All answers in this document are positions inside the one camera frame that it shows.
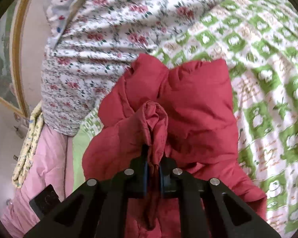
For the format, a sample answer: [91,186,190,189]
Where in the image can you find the red quilted puffer jacket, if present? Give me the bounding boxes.
[82,54,266,237]

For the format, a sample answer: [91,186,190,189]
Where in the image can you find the pink quilted blanket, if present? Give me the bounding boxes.
[1,125,74,237]

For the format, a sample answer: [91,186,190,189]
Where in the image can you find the yellow floral blanket edge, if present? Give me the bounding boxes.
[12,101,44,189]

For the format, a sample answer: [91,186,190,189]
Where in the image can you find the green white patterned quilt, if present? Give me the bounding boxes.
[71,0,298,237]

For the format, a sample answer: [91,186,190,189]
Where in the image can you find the floral rose bed sheet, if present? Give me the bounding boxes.
[41,0,264,137]

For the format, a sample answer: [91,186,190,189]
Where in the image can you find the light blue floral pillow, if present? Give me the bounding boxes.
[44,0,85,49]

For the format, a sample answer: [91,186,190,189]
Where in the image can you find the gold framed wall picture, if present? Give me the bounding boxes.
[0,0,30,118]

